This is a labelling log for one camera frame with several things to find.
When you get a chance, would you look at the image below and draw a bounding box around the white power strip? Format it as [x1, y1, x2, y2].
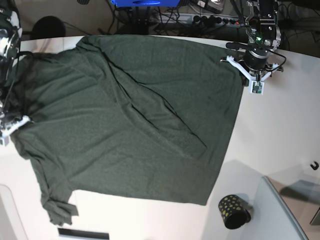
[154, 12, 245, 28]

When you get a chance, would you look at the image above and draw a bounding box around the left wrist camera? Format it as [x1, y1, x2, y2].
[248, 80, 265, 95]

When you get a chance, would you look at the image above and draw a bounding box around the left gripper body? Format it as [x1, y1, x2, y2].
[220, 48, 284, 82]

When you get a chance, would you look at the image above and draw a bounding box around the grey tray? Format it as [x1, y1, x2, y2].
[267, 175, 320, 240]

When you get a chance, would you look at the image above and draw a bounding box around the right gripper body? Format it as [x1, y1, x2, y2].
[0, 113, 32, 138]

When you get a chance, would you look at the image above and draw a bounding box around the small black hook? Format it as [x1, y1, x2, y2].
[310, 161, 320, 171]

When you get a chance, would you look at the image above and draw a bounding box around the black round stool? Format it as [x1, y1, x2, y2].
[30, 16, 66, 40]

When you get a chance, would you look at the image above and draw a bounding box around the white slotted plate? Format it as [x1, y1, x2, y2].
[57, 228, 110, 240]

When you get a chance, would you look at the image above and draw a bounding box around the black mug with gold dots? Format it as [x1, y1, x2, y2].
[218, 194, 252, 230]

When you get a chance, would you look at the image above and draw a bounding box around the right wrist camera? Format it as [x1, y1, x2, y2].
[0, 135, 10, 147]

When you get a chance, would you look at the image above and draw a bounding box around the blue box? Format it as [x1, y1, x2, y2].
[110, 0, 180, 8]

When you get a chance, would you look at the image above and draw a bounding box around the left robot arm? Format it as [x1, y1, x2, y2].
[220, 0, 287, 83]

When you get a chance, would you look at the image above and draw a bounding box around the dark green t-shirt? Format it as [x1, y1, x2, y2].
[11, 35, 243, 225]

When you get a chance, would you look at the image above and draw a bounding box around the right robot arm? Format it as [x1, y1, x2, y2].
[0, 0, 32, 146]

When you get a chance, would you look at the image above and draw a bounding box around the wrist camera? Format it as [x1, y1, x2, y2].
[0, 135, 10, 147]
[248, 80, 265, 95]

